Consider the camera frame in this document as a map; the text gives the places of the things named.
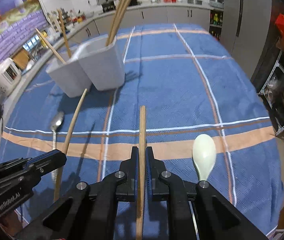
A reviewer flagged metal spoon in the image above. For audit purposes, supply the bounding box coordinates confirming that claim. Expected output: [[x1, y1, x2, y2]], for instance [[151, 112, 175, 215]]
[[49, 110, 65, 183]]

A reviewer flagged white plastic spoon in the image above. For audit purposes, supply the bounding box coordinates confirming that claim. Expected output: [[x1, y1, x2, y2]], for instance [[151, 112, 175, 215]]
[[192, 134, 217, 181]]

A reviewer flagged wooden chopstick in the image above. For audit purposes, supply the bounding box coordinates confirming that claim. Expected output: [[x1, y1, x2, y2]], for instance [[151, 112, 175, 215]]
[[57, 9, 71, 58], [107, 0, 133, 46], [109, 0, 131, 45], [105, 0, 124, 46], [35, 28, 66, 63], [53, 89, 88, 202], [136, 106, 146, 240]]

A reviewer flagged person's left hand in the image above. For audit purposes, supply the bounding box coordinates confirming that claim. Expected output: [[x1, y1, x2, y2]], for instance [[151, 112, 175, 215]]
[[0, 211, 23, 239]]

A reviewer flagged white countertop appliance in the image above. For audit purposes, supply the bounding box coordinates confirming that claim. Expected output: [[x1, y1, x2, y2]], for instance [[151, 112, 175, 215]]
[[0, 57, 21, 96]]

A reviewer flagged white double utensil holder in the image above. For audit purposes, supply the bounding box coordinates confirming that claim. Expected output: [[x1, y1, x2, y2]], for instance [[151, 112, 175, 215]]
[[46, 35, 125, 98]]

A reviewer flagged blue plaid tablecloth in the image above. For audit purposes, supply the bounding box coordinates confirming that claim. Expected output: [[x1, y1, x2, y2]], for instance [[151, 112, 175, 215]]
[[0, 23, 284, 239]]

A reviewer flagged metal storage shelf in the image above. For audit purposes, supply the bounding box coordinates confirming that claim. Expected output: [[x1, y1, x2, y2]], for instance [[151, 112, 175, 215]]
[[258, 49, 284, 137]]

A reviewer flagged grey refrigerator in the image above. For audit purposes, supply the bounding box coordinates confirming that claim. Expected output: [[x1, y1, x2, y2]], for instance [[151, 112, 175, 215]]
[[220, 0, 271, 78]]

